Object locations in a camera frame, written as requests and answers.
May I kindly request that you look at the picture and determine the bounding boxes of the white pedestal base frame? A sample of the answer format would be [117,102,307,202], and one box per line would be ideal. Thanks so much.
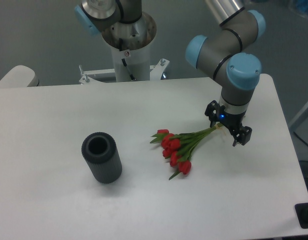
[78,58,170,85]

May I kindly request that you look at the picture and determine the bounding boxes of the red tulip bouquet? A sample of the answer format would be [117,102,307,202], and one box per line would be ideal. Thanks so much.
[150,123,224,180]

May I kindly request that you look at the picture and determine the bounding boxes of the dark grey ribbed vase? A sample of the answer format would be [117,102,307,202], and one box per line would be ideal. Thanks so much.
[81,132,123,184]

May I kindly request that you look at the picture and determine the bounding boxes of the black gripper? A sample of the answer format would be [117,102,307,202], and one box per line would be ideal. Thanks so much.
[204,100,252,147]

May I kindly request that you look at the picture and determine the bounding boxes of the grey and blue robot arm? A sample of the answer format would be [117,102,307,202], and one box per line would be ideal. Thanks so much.
[74,0,266,145]

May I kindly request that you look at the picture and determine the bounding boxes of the white furniture at right edge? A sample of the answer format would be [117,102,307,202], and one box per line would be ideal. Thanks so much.
[287,101,308,147]

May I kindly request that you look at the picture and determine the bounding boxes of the white chair armrest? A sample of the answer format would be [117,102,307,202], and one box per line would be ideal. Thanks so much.
[0,65,40,89]

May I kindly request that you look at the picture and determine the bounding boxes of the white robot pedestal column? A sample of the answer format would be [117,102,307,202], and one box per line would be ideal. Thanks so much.
[101,12,158,82]

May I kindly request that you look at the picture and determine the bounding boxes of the black cable on pedestal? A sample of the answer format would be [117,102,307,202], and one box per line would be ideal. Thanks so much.
[118,37,137,82]

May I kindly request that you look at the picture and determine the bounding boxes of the black box at table edge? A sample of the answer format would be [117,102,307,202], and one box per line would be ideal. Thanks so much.
[294,202,308,229]

